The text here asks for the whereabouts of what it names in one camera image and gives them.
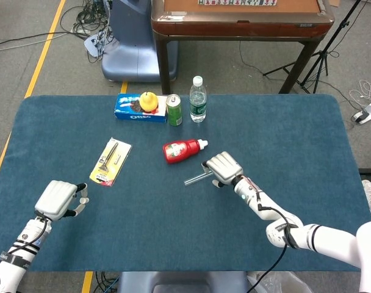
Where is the black floor platform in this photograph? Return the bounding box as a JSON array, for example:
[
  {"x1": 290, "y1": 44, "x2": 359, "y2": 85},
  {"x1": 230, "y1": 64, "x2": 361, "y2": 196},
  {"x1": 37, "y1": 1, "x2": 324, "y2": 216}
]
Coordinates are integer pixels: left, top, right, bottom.
[{"x1": 358, "y1": 167, "x2": 371, "y2": 184}]

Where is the clear plastic tube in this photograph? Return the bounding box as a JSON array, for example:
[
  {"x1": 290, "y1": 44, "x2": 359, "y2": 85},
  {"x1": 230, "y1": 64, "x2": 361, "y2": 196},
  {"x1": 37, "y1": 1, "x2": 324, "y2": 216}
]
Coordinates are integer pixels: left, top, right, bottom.
[{"x1": 184, "y1": 172, "x2": 214, "y2": 186}]

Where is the blue Oreo cookie box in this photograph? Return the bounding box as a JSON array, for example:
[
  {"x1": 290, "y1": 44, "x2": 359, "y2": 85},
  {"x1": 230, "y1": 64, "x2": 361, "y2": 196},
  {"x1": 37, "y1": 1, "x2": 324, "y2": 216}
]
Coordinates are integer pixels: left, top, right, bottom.
[{"x1": 113, "y1": 93, "x2": 168, "y2": 123}]

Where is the black tripod stand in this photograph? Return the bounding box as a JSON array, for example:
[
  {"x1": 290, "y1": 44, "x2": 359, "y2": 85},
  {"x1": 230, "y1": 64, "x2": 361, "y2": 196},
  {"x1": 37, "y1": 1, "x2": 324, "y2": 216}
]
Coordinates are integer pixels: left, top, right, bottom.
[{"x1": 262, "y1": 0, "x2": 369, "y2": 94}]

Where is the blue felt table cover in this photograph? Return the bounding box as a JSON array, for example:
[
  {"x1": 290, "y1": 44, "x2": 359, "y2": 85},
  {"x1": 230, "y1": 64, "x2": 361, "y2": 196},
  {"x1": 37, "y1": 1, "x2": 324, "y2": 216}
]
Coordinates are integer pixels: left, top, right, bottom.
[{"x1": 0, "y1": 94, "x2": 368, "y2": 272}]

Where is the red ketchup squeeze bottle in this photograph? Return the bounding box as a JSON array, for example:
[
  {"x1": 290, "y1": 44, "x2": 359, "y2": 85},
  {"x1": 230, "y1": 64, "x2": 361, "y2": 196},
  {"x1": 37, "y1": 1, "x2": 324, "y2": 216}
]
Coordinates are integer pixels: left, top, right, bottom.
[{"x1": 162, "y1": 139, "x2": 209, "y2": 165}]

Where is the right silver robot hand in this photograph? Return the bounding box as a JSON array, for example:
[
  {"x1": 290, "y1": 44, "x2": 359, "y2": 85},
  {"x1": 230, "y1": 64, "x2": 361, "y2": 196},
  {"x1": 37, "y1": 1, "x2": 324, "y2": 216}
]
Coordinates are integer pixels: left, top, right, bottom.
[{"x1": 201, "y1": 151, "x2": 244, "y2": 188}]

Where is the yellow apple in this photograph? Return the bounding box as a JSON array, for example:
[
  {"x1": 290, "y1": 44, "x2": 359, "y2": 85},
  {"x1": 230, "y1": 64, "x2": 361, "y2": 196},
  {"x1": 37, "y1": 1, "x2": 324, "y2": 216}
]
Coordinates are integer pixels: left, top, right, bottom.
[{"x1": 139, "y1": 90, "x2": 159, "y2": 112}]

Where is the clear plastic bag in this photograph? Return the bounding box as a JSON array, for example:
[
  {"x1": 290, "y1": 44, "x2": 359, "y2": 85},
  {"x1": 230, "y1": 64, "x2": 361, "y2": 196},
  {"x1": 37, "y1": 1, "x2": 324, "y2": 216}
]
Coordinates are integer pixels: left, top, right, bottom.
[{"x1": 246, "y1": 270, "x2": 315, "y2": 293}]

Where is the blue-grey robot torso base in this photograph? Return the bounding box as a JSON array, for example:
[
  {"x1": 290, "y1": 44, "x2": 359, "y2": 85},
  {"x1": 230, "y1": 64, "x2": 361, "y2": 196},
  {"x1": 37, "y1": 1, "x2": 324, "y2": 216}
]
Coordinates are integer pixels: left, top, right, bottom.
[{"x1": 117, "y1": 270, "x2": 250, "y2": 293}]

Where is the tangle of black cables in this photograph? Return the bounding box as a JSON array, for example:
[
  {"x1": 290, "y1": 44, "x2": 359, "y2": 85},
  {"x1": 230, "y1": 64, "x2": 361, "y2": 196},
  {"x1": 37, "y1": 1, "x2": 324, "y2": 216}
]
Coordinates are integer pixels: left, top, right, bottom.
[{"x1": 59, "y1": 0, "x2": 113, "y2": 63}]

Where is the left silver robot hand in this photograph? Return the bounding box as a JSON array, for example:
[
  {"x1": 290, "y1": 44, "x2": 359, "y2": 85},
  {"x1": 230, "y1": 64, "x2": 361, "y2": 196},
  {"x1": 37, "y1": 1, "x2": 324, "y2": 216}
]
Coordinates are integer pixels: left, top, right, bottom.
[{"x1": 34, "y1": 179, "x2": 90, "y2": 222}]

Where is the row of face-showing mahjong tiles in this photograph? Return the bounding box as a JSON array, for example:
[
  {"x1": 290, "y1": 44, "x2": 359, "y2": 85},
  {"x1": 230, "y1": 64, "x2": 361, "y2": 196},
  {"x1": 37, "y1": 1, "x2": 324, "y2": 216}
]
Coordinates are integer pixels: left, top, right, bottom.
[{"x1": 198, "y1": 0, "x2": 278, "y2": 7}]

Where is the thin white cable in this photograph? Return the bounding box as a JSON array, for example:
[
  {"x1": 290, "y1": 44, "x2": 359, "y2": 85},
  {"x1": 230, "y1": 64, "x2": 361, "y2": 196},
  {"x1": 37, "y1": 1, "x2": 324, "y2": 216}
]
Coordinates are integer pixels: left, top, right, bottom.
[{"x1": 348, "y1": 79, "x2": 371, "y2": 106}]

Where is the green soda can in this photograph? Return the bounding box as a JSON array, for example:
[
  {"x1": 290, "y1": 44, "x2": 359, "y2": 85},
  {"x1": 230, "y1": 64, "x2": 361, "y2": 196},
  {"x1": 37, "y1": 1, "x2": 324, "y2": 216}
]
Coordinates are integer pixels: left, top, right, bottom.
[{"x1": 165, "y1": 93, "x2": 183, "y2": 127}]

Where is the white power strip with plugs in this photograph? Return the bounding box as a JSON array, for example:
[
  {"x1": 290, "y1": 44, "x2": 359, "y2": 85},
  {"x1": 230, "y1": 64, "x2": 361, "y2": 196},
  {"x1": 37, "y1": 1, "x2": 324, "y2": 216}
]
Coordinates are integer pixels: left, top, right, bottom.
[{"x1": 83, "y1": 29, "x2": 113, "y2": 58}]

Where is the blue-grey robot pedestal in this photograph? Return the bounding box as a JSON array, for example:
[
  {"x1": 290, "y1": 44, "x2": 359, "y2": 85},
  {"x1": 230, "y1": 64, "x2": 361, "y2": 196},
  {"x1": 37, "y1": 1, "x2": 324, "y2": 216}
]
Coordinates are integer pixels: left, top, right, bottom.
[{"x1": 101, "y1": 0, "x2": 179, "y2": 83}]

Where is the clear plastic water bottle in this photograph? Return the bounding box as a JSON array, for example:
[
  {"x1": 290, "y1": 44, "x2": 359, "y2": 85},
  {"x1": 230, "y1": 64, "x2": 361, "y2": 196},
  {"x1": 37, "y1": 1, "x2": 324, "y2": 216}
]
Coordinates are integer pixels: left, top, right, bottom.
[{"x1": 189, "y1": 75, "x2": 208, "y2": 123}]

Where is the razor in yellow blister pack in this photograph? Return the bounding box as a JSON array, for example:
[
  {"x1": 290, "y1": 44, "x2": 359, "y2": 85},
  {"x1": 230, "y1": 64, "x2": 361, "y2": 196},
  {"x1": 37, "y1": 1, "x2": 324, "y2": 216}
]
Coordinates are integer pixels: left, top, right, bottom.
[{"x1": 88, "y1": 137, "x2": 133, "y2": 187}]

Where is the brown mahjong table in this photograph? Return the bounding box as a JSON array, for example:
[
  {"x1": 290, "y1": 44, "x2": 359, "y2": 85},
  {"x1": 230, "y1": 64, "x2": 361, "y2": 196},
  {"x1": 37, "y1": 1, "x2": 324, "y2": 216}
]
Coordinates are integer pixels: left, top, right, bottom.
[{"x1": 151, "y1": 0, "x2": 335, "y2": 95}]

